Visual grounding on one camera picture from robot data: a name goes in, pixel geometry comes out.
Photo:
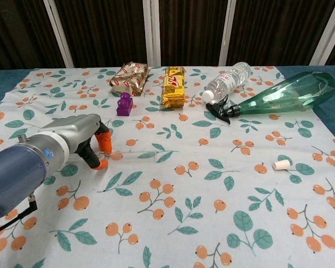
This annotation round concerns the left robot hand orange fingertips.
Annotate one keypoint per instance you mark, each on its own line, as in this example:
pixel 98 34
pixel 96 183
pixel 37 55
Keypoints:
pixel 72 128

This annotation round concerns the transparent test tube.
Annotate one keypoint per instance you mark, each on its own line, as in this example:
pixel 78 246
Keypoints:
pixel 134 153

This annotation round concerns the small white cap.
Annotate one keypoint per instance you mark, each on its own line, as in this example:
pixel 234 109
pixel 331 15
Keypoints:
pixel 281 164

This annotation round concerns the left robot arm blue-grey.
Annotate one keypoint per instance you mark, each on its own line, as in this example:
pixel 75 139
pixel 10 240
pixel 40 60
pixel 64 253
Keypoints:
pixel 14 173

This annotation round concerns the purple toy block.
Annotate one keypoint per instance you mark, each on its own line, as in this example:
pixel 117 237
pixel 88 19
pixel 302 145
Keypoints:
pixel 124 106

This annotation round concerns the gold foil snack pack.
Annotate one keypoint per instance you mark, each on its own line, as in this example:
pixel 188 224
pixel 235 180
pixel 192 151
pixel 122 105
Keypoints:
pixel 129 78

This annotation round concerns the yellow biscuit pack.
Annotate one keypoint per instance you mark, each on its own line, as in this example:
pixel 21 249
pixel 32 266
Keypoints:
pixel 173 86

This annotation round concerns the floral printed tablecloth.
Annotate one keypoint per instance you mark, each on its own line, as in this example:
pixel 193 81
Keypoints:
pixel 184 195

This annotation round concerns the dark pleated curtain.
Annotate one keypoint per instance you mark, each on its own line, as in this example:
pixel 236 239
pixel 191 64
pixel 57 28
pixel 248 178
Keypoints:
pixel 190 28

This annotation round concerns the clear plastic water bottle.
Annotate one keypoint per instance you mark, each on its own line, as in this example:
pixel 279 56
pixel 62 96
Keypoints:
pixel 229 81

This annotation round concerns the green spray bottle black nozzle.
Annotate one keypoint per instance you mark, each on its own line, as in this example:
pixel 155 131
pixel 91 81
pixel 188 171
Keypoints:
pixel 290 95

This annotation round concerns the white metal frame post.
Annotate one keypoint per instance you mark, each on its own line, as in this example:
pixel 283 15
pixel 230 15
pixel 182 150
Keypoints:
pixel 58 33
pixel 156 33
pixel 328 36
pixel 147 33
pixel 224 33

